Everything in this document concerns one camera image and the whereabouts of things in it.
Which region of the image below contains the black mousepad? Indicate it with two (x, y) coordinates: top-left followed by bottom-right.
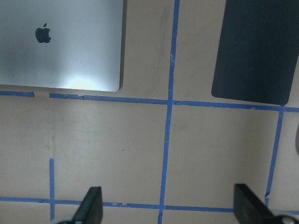
(211, 0), (299, 105)

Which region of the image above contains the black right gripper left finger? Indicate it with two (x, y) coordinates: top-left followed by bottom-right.
(71, 187), (103, 224)

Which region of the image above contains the silver laptop notebook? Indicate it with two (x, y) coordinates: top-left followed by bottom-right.
(0, 0), (125, 92)

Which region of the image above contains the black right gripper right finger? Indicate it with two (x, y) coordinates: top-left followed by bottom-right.
(234, 184), (278, 224)

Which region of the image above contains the white computer mouse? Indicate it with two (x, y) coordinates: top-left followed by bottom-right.
(295, 126), (299, 154)

